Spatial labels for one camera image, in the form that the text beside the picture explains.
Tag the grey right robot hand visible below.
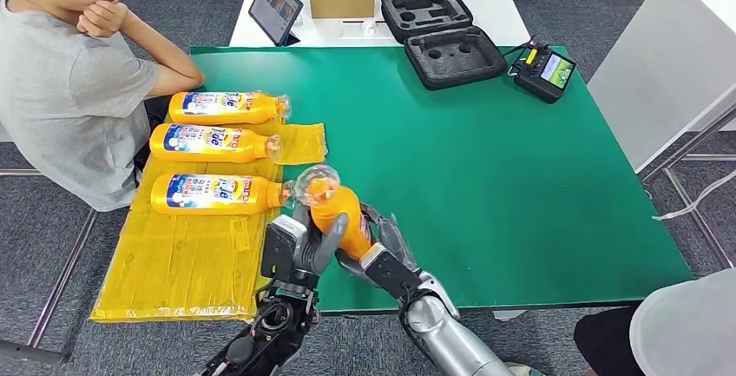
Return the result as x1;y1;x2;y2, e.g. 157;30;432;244
335;201;420;288

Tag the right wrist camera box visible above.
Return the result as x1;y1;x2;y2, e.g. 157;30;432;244
359;242;427;303

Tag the black tablet with stand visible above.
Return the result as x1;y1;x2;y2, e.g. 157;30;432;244
248;0;305;48

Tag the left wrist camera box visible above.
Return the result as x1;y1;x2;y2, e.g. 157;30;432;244
260;214;307;283

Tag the small white plastic holder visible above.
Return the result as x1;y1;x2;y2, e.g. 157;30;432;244
340;19;392;39

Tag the black controller cable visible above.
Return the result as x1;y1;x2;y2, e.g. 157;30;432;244
503;39;536;58

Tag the orange detergent bottle clear cap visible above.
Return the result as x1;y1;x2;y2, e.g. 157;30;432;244
148;122;283;164
150;173;298;216
168;90;292;126
294;164;375;261

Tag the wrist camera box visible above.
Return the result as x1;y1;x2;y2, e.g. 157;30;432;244
260;214;307;283
359;242;427;303

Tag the person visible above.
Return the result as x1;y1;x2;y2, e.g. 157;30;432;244
505;268;736;376
0;0;205;214

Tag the black foam-lined carrying case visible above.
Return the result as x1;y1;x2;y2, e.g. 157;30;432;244
380;0;509;91

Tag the yellow plastic sheet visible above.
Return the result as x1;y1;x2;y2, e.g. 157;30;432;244
89;120;328;324

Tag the black remote controller with screen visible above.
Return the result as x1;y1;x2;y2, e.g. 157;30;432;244
512;43;578;105

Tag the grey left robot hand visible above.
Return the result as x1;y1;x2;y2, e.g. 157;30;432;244
292;203;350;277

